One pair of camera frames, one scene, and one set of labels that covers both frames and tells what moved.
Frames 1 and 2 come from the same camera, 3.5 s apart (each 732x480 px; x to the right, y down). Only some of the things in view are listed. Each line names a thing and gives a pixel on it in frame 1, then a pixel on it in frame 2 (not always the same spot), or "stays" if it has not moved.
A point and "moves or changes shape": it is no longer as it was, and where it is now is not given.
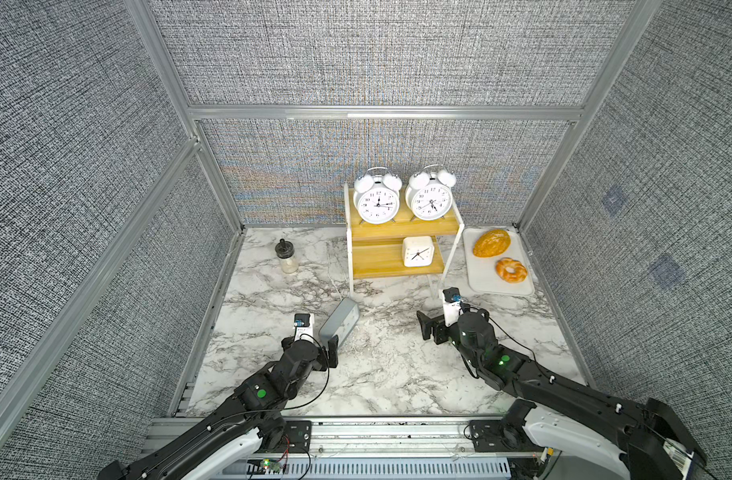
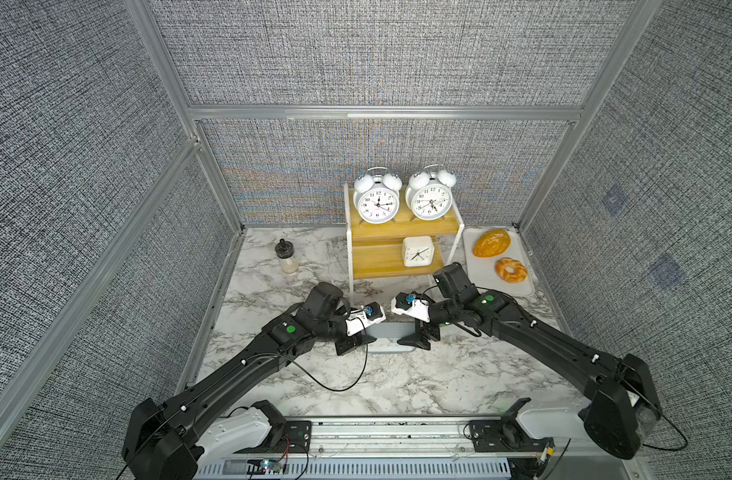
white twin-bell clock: x=377 y=199 stays
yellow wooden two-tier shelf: x=376 y=250 stays
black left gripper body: x=322 y=362 to x=348 y=343
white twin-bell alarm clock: x=429 y=195 stays
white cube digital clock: x=418 y=251 stays
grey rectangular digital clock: x=341 y=320 moves or changes shape
